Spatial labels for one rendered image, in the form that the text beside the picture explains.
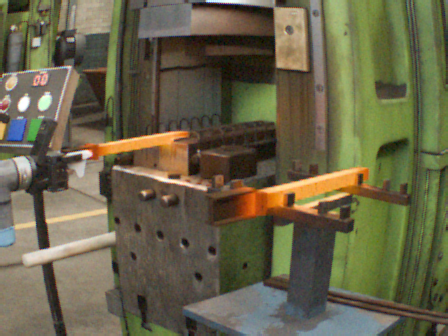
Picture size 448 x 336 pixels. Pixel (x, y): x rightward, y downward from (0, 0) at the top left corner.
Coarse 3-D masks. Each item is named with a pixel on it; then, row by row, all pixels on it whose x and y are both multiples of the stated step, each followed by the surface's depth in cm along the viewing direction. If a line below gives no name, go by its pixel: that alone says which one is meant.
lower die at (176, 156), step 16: (240, 128) 183; (272, 128) 187; (176, 144) 163; (192, 144) 162; (208, 144) 166; (224, 144) 171; (240, 144) 176; (144, 160) 171; (160, 160) 167; (176, 160) 164
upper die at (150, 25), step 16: (144, 16) 165; (160, 16) 161; (176, 16) 157; (192, 16) 154; (208, 16) 159; (224, 16) 163; (240, 16) 168; (256, 16) 174; (272, 16) 180; (144, 32) 165; (160, 32) 161; (176, 32) 158; (192, 32) 155; (208, 32) 160; (224, 32) 164; (240, 32) 169; (256, 32) 175; (272, 32) 181
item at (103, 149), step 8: (144, 136) 160; (152, 136) 161; (160, 136) 161; (168, 136) 164; (176, 136) 166; (88, 144) 146; (96, 144) 145; (104, 144) 149; (112, 144) 149; (120, 144) 151; (128, 144) 153; (136, 144) 155; (144, 144) 157; (152, 144) 160; (160, 144) 162; (64, 152) 138; (96, 152) 144; (104, 152) 147; (112, 152) 149
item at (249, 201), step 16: (320, 176) 115; (336, 176) 115; (352, 176) 118; (224, 192) 99; (240, 192) 99; (256, 192) 101; (272, 192) 104; (304, 192) 109; (320, 192) 112; (208, 208) 97; (224, 208) 98; (240, 208) 100; (256, 208) 102; (224, 224) 98
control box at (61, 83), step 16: (16, 80) 190; (32, 80) 188; (48, 80) 186; (64, 80) 184; (0, 96) 190; (16, 96) 188; (32, 96) 186; (48, 96) 184; (64, 96) 184; (16, 112) 186; (32, 112) 184; (48, 112) 182; (64, 112) 185; (64, 128) 186; (0, 144) 183; (16, 144) 181; (32, 144) 179
